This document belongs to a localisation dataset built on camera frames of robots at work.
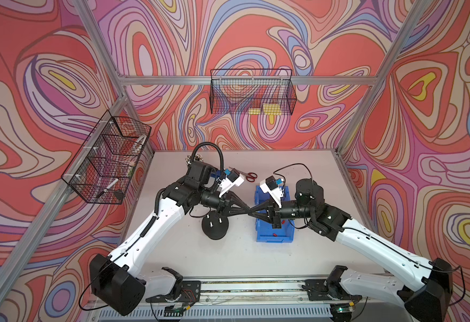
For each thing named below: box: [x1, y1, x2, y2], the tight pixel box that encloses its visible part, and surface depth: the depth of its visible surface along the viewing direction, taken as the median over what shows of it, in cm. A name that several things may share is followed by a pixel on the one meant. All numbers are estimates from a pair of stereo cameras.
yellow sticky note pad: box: [262, 103, 282, 115], surface depth 92 cm
